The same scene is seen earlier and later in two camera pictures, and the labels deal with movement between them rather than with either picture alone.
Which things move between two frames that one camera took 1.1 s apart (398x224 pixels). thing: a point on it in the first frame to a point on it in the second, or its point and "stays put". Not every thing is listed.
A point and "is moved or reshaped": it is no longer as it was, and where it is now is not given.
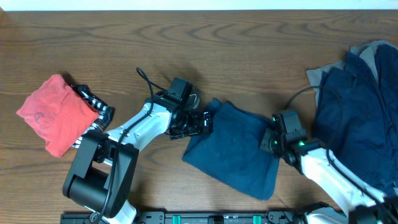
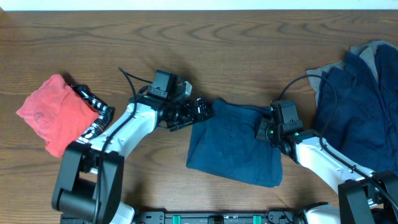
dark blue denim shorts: [231, 152] is moved or reshaped
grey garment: [314, 75] stays put
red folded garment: [57, 112] stays put
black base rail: [196, 217] stays put
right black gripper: [264, 144] to [260, 134]
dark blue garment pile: [356, 117] stays put
